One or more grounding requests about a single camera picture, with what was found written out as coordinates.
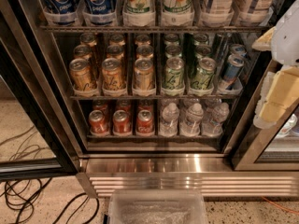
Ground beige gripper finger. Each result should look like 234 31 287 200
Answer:
251 27 276 51
253 66 299 129

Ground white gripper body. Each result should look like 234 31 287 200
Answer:
271 0 299 65

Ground blue second row can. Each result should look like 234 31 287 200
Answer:
230 44 247 57

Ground blue front can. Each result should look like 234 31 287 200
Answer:
218 54 244 90

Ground green second row left can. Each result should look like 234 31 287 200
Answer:
165 45 182 58

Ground stainless steel fridge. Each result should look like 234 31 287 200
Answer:
0 0 299 199

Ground orange second row right can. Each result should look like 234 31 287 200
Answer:
136 45 153 59

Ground orange second row can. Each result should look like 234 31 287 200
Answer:
73 44 93 60
107 45 124 60
136 45 153 59

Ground orange front right can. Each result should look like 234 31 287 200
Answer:
134 58 155 91

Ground red front right can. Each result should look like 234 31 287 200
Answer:
136 109 154 134

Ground red can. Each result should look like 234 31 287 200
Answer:
89 110 108 133
113 110 131 133
136 109 154 134

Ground orange second row middle can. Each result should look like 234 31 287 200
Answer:
107 45 124 60

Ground orange front middle can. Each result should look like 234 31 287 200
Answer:
102 58 124 91

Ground red front middle can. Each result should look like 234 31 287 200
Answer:
113 110 131 133

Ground orange second row left can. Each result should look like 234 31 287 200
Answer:
73 44 93 60

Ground red front left can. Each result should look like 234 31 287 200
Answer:
89 110 108 133

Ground orange front left can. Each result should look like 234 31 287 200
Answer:
69 58 93 91

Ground open fridge door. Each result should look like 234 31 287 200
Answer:
0 15 78 181

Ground right white labelled bottle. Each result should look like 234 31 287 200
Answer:
235 0 273 26

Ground white labelled bottle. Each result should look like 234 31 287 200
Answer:
235 0 273 26
200 0 234 27

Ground left white labelled bottle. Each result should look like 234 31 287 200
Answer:
200 0 234 27

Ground right water bottle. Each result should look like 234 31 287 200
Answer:
202 103 229 137

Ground water bottle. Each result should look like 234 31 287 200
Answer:
202 103 229 137
180 104 204 137
159 103 179 137

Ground middle water bottle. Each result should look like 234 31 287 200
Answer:
180 104 204 137

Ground left water bottle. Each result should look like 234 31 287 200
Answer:
159 103 179 137

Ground right pepsi bottle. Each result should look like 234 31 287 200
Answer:
84 0 115 25

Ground clear plastic bin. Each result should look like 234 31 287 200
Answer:
108 189 208 224

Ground orange cable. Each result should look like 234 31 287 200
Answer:
261 196 299 216

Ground black cables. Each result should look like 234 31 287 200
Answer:
0 124 101 224

